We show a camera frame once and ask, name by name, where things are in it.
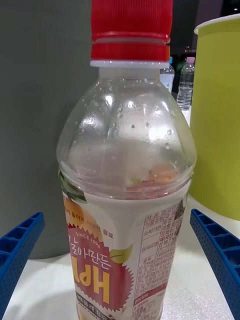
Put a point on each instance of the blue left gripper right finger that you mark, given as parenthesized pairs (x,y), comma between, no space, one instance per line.
(220,255)

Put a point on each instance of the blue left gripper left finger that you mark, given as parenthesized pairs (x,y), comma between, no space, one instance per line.
(15,262)

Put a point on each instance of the clear bottle red cap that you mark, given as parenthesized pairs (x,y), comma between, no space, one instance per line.
(125,200)

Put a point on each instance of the yellow-green plastic bin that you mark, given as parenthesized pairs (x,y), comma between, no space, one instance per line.
(217,125)

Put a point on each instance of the grey plastic bin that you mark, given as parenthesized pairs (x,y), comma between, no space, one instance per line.
(32,125)

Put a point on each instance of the clear bottle pink cap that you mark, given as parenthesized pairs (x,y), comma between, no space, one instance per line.
(186,85)

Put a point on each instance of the clear bottle blue cap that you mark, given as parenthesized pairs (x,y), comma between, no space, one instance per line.
(167,77)

